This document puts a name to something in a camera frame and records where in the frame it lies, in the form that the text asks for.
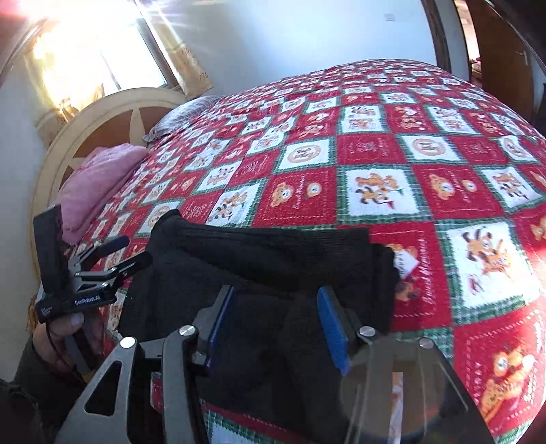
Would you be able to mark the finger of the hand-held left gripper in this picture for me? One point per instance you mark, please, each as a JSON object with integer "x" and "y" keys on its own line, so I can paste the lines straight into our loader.
{"x": 128, "y": 267}
{"x": 106, "y": 247}

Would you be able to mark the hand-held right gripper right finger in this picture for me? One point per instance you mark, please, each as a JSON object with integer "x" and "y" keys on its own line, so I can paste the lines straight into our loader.
{"x": 335, "y": 328}

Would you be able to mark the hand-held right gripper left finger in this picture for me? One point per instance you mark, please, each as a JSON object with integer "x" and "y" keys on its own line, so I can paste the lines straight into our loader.
{"x": 219, "y": 324}

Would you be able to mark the black pants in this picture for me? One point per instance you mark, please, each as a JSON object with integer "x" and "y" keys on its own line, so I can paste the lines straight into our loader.
{"x": 256, "y": 256}

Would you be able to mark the person's left forearm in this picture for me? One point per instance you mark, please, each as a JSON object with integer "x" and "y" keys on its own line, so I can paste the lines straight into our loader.
{"x": 30, "y": 401}

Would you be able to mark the person's left hand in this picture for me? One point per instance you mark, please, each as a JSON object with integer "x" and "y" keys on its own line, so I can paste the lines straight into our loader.
{"x": 55, "y": 346}

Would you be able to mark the pink pillow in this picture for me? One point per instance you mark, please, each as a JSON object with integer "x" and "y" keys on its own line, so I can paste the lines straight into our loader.
{"x": 98, "y": 179}

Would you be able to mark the cream wooden headboard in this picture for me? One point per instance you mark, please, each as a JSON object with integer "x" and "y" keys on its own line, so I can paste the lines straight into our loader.
{"x": 64, "y": 141}

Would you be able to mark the grey striped pillow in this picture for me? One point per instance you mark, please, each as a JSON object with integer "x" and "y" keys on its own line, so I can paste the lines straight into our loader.
{"x": 183, "y": 115}

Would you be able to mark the red green printed blanket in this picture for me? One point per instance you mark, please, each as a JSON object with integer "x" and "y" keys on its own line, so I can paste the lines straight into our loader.
{"x": 384, "y": 149}

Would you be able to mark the window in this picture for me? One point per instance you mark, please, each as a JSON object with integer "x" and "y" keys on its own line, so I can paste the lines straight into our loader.
{"x": 106, "y": 47}

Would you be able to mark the yellow curtain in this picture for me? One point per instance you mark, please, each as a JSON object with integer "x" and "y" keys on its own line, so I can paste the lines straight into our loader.
{"x": 183, "y": 51}

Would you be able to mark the brown wooden door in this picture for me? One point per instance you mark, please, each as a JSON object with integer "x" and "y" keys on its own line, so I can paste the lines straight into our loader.
{"x": 499, "y": 55}

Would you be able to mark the dark door frame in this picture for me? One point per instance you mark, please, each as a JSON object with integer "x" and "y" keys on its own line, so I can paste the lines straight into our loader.
{"x": 443, "y": 38}

